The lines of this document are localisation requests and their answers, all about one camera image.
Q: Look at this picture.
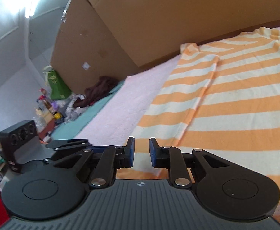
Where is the pink terry towel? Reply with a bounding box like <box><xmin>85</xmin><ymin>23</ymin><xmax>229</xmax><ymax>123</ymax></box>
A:
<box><xmin>78</xmin><ymin>56</ymin><xmax>179</xmax><ymax>145</ymax></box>

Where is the large centre cardboard box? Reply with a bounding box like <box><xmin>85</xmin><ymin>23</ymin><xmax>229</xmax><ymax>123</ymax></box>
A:
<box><xmin>89</xmin><ymin>0</ymin><xmax>280</xmax><ymax>66</ymax></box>

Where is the green shopping bag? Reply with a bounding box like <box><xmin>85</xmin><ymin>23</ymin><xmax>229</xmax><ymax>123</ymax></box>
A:
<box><xmin>42</xmin><ymin>65</ymin><xmax>72</xmax><ymax>100</ymax></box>

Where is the dark brown garment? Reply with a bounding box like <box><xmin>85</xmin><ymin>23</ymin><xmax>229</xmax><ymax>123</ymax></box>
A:
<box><xmin>73</xmin><ymin>76</ymin><xmax>119</xmax><ymax>108</ymax></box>

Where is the teal folded cloth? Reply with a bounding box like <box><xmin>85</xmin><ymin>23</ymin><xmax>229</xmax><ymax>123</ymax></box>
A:
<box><xmin>51</xmin><ymin>81</ymin><xmax>124</xmax><ymax>140</ymax></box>

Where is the left cardboard box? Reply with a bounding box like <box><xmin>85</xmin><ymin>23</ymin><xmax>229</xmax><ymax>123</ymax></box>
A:
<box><xmin>51</xmin><ymin>0</ymin><xmax>139</xmax><ymax>94</ymax></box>

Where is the orange white striped sweater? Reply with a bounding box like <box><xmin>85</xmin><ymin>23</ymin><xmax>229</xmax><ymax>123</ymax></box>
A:
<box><xmin>117</xmin><ymin>27</ymin><xmax>280</xmax><ymax>221</ymax></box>

